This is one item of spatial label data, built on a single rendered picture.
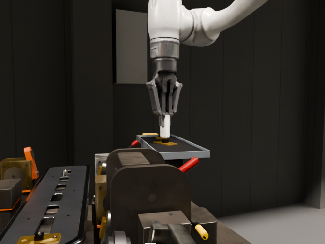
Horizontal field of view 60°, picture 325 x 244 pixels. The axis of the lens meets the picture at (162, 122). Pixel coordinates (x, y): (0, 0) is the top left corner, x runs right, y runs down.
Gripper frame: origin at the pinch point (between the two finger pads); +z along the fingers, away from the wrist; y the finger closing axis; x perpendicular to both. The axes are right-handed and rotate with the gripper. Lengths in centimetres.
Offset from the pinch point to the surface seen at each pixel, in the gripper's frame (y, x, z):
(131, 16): -80, -145, -81
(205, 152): 2.2, 19.1, 5.3
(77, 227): 31.0, 6.1, 21.4
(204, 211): 15.4, 31.5, 13.4
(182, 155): 7.8, 16.5, 5.7
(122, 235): 47, 55, -1
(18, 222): 41.1, -5.2, 21.3
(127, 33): -76, -146, -66
